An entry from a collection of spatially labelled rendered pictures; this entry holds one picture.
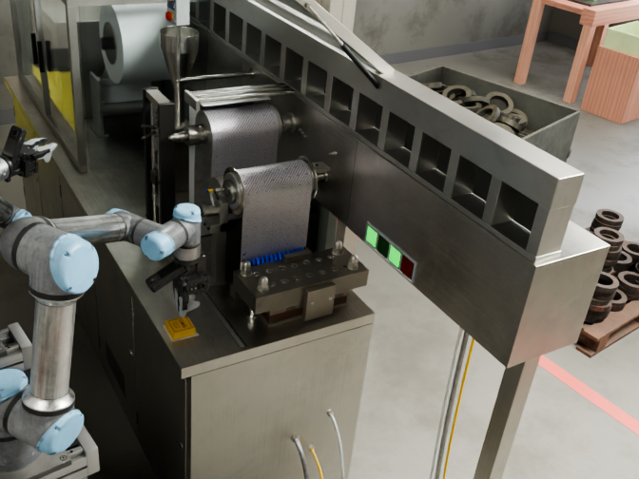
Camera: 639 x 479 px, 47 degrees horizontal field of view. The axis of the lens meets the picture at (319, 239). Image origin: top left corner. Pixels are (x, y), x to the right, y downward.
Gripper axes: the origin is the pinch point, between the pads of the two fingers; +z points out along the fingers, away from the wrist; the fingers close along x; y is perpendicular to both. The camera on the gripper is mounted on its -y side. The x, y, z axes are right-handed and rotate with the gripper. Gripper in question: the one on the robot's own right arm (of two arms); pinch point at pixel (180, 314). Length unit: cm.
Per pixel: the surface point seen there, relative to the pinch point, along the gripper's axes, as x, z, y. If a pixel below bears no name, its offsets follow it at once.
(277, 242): 9.8, -11.0, 36.5
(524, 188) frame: -65, -63, 56
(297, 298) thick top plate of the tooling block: -9.9, -2.8, 33.7
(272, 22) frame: 59, -67, 56
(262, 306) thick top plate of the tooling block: -9.9, -3.3, 22.0
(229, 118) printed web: 37, -44, 31
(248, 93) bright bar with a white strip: 43, -49, 41
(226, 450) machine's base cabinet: -15.8, 45.5, 9.3
